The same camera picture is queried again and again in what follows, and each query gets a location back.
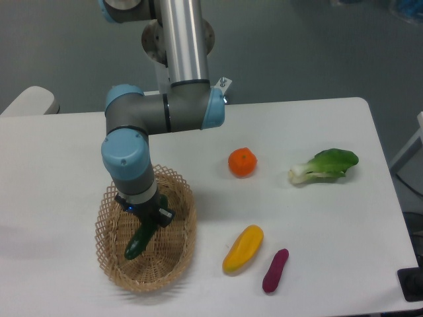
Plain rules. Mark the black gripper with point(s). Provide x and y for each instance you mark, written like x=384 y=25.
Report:
x=161 y=216

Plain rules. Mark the white chair armrest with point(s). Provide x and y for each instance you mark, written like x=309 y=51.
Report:
x=33 y=101

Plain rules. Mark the white furniture frame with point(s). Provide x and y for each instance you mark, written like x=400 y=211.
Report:
x=411 y=147

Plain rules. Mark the green bok choy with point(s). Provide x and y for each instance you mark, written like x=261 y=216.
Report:
x=327 y=164

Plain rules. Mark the orange tangerine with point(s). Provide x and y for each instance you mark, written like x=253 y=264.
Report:
x=242 y=162

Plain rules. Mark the woven wicker basket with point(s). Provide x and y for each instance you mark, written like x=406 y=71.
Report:
x=168 y=253

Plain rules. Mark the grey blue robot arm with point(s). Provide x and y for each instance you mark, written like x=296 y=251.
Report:
x=187 y=102

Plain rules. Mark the black device at table edge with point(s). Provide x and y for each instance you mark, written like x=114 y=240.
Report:
x=410 y=280

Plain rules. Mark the purple sweet potato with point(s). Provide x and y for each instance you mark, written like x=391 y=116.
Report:
x=272 y=277

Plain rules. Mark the yellow mango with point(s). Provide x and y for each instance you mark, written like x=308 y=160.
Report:
x=244 y=249

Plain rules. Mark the dark green cucumber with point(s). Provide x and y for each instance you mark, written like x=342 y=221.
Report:
x=143 y=234

